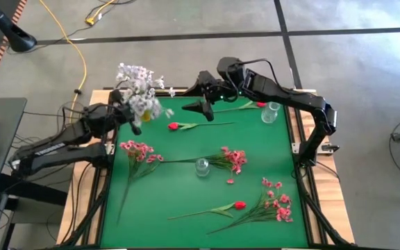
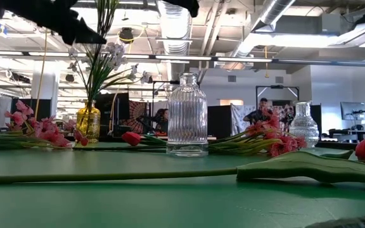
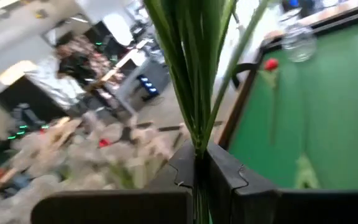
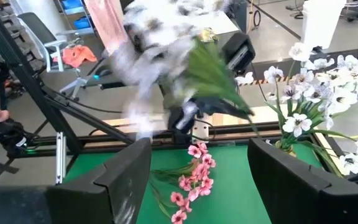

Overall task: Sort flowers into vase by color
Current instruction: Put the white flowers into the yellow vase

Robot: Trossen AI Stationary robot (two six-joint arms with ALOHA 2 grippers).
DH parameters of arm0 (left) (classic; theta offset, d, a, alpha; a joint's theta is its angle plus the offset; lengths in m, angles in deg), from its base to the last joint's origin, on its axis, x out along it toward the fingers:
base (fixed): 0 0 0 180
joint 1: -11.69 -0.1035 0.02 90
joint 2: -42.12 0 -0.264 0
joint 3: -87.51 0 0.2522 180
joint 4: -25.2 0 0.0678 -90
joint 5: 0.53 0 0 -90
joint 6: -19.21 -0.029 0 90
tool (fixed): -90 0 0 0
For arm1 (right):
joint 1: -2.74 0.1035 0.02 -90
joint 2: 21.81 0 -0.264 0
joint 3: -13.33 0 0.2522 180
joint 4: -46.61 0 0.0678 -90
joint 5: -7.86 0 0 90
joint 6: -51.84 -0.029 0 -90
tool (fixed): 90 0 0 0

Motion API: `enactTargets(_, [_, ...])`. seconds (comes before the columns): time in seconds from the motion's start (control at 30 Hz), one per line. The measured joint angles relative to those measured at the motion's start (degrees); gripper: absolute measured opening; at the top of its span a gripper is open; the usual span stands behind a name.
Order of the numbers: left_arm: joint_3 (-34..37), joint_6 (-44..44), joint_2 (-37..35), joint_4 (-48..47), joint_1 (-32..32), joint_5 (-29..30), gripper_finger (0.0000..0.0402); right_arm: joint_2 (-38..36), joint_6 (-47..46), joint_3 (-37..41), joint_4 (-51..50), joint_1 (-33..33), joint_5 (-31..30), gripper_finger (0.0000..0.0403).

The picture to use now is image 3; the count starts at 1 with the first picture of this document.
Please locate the white artificial flower sprig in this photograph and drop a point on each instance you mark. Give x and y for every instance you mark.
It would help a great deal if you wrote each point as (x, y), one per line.
(82, 155)
(194, 77)

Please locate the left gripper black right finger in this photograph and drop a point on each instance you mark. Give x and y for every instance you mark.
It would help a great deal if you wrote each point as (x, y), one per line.
(291, 208)

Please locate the clear bumpy glass vase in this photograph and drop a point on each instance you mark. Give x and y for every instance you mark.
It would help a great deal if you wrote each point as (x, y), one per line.
(298, 46)

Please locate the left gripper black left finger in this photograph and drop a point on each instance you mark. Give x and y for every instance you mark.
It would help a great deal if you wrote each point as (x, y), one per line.
(120, 208)

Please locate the green felt table cover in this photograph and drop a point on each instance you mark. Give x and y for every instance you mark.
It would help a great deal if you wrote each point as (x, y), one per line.
(337, 124)

